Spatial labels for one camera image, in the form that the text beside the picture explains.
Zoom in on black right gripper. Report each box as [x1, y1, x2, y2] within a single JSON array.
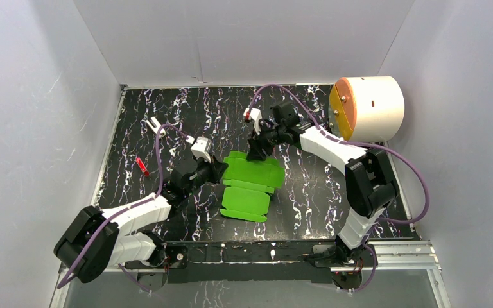
[[246, 121, 285, 162]]

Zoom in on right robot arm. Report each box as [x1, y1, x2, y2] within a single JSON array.
[[243, 102, 399, 266]]

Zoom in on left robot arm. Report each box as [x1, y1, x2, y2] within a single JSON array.
[[53, 157, 228, 288]]

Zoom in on small white plastic clip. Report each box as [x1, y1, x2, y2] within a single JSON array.
[[146, 117, 167, 138]]

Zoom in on small red marker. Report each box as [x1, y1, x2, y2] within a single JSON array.
[[135, 157, 150, 176]]

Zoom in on white cylinder with coloured face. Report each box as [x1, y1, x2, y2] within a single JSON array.
[[328, 76, 405, 142]]

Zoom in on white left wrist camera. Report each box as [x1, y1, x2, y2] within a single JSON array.
[[186, 135, 212, 163]]

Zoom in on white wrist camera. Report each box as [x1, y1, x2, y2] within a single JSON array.
[[186, 135, 212, 163], [243, 108, 262, 135]]

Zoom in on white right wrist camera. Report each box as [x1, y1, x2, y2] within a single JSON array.
[[243, 108, 262, 135]]

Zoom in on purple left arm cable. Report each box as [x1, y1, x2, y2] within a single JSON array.
[[56, 123, 196, 294]]

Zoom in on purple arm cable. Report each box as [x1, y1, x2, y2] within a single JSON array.
[[56, 123, 196, 294], [248, 83, 431, 294]]

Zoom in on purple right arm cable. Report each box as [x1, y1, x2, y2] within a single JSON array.
[[248, 83, 431, 294]]

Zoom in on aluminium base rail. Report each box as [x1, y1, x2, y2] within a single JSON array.
[[74, 235, 440, 282]]

